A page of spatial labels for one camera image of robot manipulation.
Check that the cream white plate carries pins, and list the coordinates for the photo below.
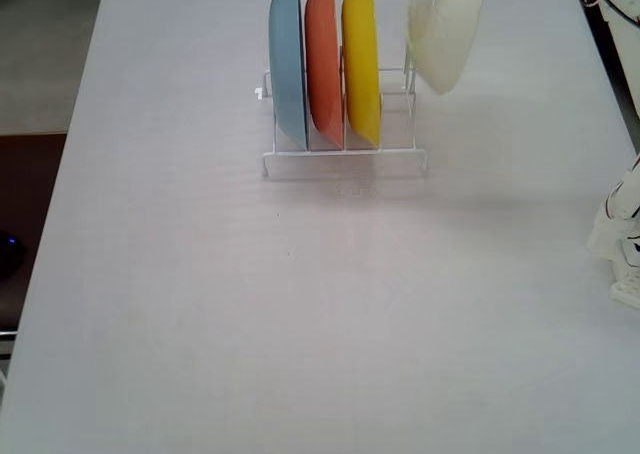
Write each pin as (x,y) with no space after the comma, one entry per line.
(445,39)

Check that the yellow plate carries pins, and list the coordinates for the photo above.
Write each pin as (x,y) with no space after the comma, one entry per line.
(361,74)

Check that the orange plate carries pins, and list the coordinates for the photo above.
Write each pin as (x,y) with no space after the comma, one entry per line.
(325,74)

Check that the blue plate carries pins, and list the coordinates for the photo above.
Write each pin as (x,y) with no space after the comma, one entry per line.
(287,74)

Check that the black computer mouse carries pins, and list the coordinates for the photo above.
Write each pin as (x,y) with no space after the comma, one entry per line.
(10,254)

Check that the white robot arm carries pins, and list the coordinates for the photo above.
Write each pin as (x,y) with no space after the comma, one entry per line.
(612,239)

